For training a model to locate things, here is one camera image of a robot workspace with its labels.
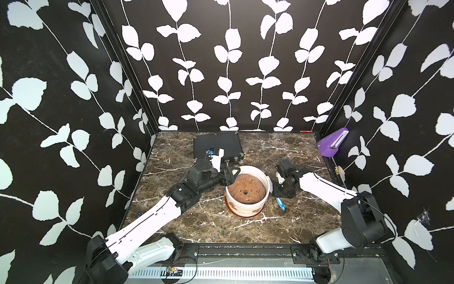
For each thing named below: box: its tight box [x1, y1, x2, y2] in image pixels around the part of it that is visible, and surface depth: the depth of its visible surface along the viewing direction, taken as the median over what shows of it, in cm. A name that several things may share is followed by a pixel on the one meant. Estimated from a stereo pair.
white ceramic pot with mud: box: [224, 165, 271, 219], surface depth 83 cm
